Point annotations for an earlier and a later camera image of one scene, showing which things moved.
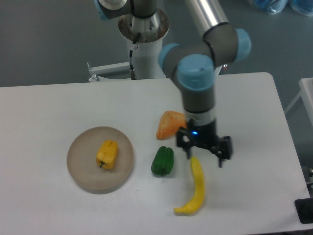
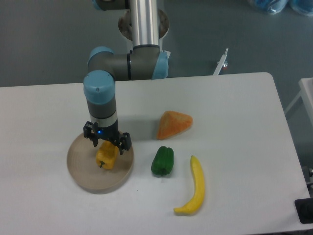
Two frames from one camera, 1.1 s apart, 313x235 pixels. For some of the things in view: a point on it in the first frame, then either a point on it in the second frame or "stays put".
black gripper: [205, 135] → [93, 131]
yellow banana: [198, 198] stays put
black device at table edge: [304, 208] stays put
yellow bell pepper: [107, 153] stays put
